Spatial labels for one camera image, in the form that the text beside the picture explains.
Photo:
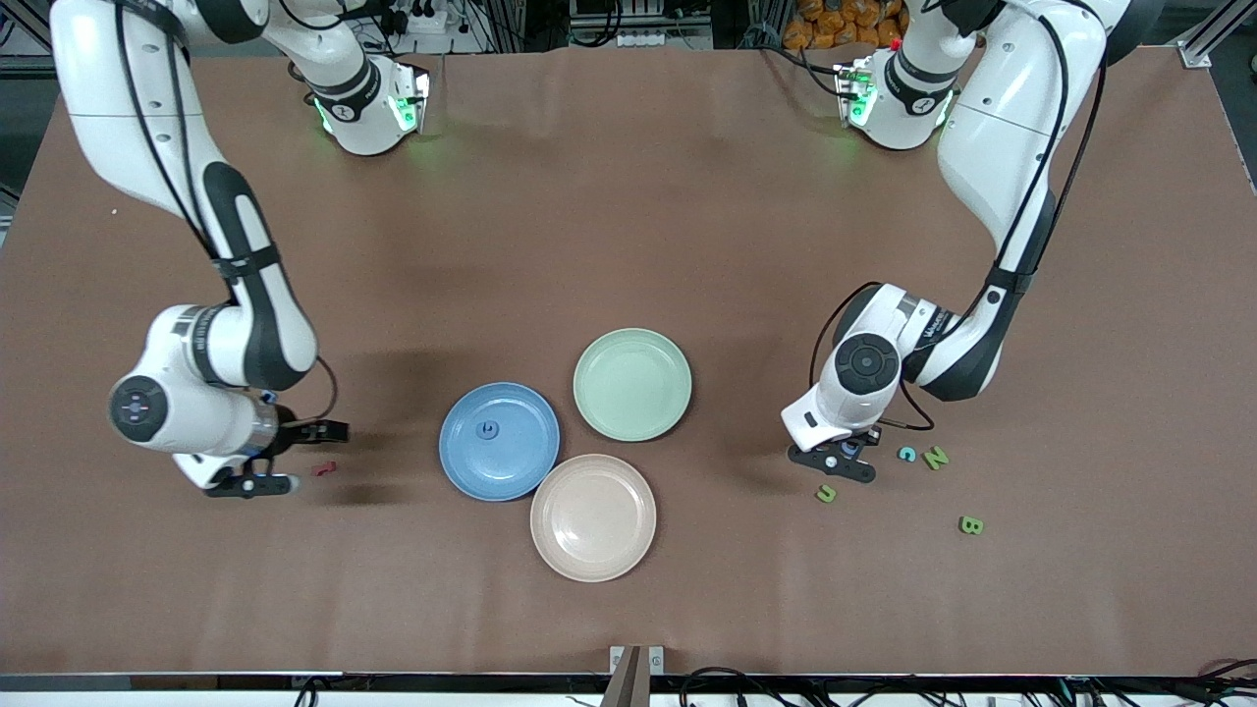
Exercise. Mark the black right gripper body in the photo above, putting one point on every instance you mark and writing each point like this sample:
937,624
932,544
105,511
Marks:
291,435

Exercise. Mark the green foam letter N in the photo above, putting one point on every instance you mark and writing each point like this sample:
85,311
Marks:
936,458

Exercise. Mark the green foam letter U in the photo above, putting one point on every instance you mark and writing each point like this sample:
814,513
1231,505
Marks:
826,497

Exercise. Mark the green foam letter B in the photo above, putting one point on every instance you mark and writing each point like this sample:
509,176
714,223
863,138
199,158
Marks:
970,525

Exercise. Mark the blue plate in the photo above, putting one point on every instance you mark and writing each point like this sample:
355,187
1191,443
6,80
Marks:
520,471

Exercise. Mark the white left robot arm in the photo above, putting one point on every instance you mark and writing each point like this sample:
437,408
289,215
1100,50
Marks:
1011,118

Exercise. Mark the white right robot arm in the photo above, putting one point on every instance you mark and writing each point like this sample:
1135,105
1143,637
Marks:
128,118

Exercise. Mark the light green plate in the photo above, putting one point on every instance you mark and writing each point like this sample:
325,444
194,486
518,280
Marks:
632,385

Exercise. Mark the beige plate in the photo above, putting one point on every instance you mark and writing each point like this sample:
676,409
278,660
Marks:
593,518

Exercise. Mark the brown table cover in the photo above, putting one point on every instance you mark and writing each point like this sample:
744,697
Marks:
628,245

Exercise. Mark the orange mesh bags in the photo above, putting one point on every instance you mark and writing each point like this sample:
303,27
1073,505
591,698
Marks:
835,25

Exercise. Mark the power strip with black plugs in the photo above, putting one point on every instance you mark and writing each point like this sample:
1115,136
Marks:
417,20

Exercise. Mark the white power strip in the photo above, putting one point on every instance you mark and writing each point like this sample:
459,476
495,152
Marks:
643,39

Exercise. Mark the white table edge rail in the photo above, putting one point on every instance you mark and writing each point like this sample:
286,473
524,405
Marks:
196,697

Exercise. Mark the metal table edge bracket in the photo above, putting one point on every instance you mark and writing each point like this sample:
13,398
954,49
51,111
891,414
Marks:
628,668

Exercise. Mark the aluminium frame post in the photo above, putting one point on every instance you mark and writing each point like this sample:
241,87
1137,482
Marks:
1193,54

